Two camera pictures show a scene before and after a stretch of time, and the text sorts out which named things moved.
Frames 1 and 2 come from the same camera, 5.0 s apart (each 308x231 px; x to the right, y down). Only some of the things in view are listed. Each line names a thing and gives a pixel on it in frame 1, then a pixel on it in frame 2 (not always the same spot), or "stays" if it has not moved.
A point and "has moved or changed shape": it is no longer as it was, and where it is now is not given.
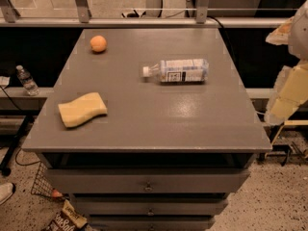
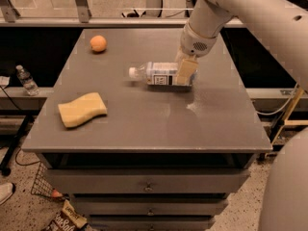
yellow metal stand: (303, 122) stays
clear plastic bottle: (179, 71) has moved or changed shape
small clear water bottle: (27, 81) stays
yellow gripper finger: (279, 36) -> (193, 44)
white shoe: (6, 192) stays
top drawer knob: (148, 188) stays
